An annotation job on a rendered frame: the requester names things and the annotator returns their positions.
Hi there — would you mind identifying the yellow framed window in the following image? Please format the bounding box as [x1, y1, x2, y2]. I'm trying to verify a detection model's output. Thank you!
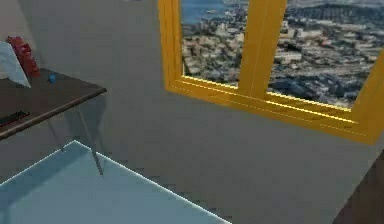
[157, 0, 384, 146]

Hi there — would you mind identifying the red box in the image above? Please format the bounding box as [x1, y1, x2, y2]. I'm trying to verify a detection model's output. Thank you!
[6, 35, 41, 80]

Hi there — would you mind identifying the dark brown table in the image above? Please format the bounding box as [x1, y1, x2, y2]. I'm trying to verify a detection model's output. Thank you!
[0, 68, 108, 177]

